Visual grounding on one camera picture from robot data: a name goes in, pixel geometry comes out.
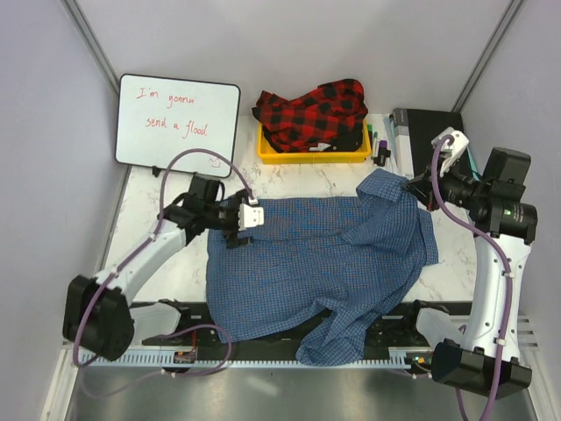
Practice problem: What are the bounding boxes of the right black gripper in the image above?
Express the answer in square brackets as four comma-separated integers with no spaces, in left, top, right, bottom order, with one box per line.
[402,154,492,212]

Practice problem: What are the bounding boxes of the blue checkered long sleeve shirt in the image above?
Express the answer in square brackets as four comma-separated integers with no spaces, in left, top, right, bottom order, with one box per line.
[206,169,438,367]

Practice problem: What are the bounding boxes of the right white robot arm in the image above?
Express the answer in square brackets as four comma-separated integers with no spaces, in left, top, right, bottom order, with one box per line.
[401,147,538,400]

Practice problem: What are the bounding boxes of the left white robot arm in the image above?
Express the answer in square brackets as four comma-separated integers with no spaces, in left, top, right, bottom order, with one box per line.
[62,175,264,361]

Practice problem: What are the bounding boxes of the black notebook stack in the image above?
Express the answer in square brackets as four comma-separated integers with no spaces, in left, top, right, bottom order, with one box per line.
[389,109,464,178]

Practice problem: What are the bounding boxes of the purple cap marker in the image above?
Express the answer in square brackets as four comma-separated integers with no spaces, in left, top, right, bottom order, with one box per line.
[373,139,391,168]

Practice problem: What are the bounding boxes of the yellow plastic bin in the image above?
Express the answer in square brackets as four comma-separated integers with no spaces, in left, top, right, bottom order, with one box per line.
[257,120,373,165]

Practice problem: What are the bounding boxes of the red black plaid shirt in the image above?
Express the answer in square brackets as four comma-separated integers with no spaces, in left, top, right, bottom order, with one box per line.
[252,79,368,153]

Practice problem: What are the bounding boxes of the white dry-erase board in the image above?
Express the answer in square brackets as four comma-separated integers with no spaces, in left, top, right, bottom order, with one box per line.
[115,74,241,169]

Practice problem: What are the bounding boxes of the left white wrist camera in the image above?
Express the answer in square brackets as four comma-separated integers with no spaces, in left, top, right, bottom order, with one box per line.
[238,199,265,231]

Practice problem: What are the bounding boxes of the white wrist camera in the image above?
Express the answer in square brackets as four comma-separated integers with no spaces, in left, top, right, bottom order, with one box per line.
[238,199,265,231]
[431,126,469,178]

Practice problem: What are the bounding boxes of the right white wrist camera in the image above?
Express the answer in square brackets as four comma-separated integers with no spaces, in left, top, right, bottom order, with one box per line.
[431,126,469,178]

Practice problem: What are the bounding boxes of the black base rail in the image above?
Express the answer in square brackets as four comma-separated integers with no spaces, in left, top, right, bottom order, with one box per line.
[131,300,472,357]

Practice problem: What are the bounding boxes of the white slotted cable duct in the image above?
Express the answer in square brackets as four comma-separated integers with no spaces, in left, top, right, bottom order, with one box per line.
[90,346,431,369]

